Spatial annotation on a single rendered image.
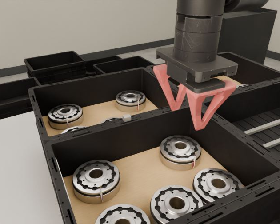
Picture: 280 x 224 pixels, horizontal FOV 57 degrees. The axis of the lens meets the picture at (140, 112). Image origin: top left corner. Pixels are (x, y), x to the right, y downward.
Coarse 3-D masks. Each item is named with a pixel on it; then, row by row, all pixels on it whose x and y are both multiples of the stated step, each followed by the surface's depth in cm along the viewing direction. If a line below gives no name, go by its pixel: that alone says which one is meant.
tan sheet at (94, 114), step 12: (84, 108) 87; (96, 108) 87; (108, 108) 87; (144, 108) 87; (156, 108) 87; (48, 120) 81; (84, 120) 81; (96, 120) 81; (48, 132) 76; (60, 132) 76
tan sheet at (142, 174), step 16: (128, 160) 65; (144, 160) 65; (160, 160) 65; (208, 160) 65; (128, 176) 60; (144, 176) 60; (160, 176) 60; (176, 176) 60; (192, 176) 60; (128, 192) 56; (144, 192) 56; (80, 208) 53; (96, 208) 53; (144, 208) 53
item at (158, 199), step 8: (160, 192) 53; (168, 192) 52; (176, 192) 52; (184, 192) 52; (192, 192) 52; (152, 200) 51; (160, 200) 51; (192, 200) 51; (200, 200) 51; (152, 208) 49; (160, 208) 49; (192, 208) 49; (160, 216) 48; (168, 216) 47; (176, 216) 47
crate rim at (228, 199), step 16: (160, 112) 66; (96, 128) 60; (112, 128) 60; (224, 128) 60; (48, 144) 55; (48, 160) 50; (272, 160) 50; (272, 176) 47; (64, 192) 44; (240, 192) 44; (64, 208) 41; (208, 208) 41
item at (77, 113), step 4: (64, 104) 83; (68, 104) 83; (72, 104) 83; (52, 108) 81; (56, 108) 82; (76, 108) 82; (80, 108) 81; (52, 112) 80; (56, 112) 79; (76, 112) 79; (80, 112) 79; (52, 116) 77; (56, 116) 77; (60, 116) 77; (64, 116) 77; (68, 116) 77; (72, 116) 78; (76, 116) 77; (52, 120) 76; (56, 120) 75; (60, 120) 75; (64, 120) 75; (68, 120) 76
